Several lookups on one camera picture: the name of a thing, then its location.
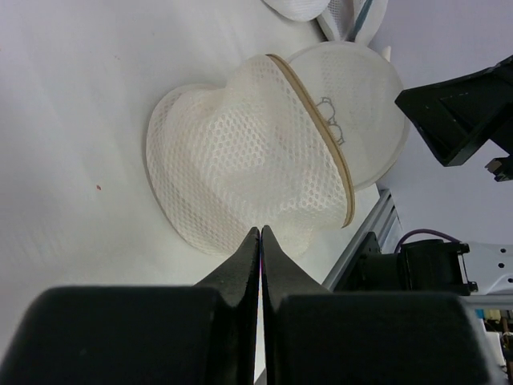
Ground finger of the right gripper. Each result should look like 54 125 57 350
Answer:
395 57 512 167

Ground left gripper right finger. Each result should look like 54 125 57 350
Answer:
261 227 506 384

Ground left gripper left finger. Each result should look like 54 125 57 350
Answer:
1 229 260 384

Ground beige mesh laundry bag glasses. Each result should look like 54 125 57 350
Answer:
146 42 408 257

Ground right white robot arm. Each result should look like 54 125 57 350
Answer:
333 58 512 296

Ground blue trim mesh bag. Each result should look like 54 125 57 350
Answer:
317 0 389 46

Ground white round mesh bag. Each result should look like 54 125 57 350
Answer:
264 0 330 22

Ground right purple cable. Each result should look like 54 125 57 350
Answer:
394 228 458 253

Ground aluminium rail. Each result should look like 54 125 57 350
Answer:
322 189 402 291

